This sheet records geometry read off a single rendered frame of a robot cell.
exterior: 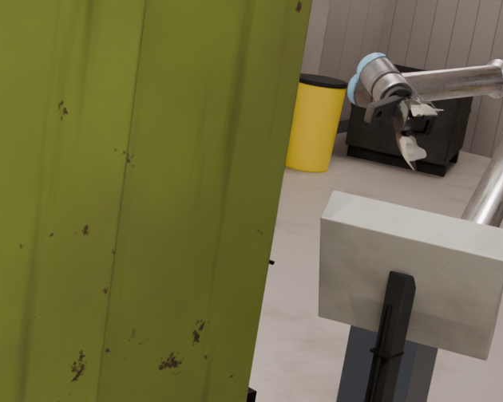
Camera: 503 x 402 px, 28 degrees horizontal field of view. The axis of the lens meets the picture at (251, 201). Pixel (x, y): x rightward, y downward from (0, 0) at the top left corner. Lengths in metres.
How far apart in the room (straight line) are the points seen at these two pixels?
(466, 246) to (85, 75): 0.82
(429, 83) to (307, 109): 4.61
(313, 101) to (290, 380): 3.74
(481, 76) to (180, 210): 1.57
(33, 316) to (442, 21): 8.44
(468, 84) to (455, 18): 6.62
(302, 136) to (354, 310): 5.52
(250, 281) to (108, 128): 0.55
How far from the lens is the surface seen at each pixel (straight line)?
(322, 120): 7.43
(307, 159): 7.48
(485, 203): 2.94
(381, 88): 2.46
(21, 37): 1.20
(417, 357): 3.08
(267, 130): 1.67
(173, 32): 1.48
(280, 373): 4.00
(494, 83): 3.01
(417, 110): 2.34
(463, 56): 9.52
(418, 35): 9.67
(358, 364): 3.13
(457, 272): 1.83
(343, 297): 1.96
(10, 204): 1.24
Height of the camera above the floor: 1.63
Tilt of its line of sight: 15 degrees down
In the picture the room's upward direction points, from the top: 9 degrees clockwise
